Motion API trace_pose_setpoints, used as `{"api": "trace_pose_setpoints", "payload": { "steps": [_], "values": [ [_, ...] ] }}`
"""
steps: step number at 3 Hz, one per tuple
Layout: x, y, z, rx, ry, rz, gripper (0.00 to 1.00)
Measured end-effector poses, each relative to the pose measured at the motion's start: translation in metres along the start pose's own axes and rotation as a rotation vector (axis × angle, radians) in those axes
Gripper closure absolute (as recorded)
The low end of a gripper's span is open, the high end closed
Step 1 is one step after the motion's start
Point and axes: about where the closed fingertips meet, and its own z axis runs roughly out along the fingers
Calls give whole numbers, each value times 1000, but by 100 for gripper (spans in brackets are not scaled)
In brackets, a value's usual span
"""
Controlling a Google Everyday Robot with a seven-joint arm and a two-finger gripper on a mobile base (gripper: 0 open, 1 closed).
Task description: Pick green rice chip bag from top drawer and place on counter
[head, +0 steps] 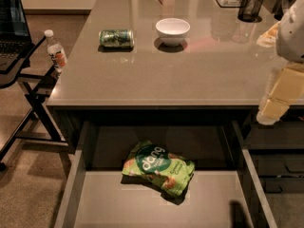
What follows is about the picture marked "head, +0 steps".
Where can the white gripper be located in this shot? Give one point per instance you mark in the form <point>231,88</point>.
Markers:
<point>292,37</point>

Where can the green rice chip bag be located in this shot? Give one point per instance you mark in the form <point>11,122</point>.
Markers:
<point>151,162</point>

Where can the open grey top drawer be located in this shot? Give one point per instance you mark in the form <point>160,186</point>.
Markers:
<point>225,191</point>

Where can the white bowl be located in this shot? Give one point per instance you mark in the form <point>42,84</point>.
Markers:
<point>172,31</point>

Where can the green soda can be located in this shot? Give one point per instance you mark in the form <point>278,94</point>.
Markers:
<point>116,38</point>

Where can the plastic water bottle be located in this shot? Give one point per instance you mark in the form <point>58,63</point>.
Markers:
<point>56,51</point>

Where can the black laptop stand table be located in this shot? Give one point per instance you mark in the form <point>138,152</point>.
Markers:
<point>37,88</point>

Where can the black laptop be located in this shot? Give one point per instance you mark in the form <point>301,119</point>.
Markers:
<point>15,39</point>

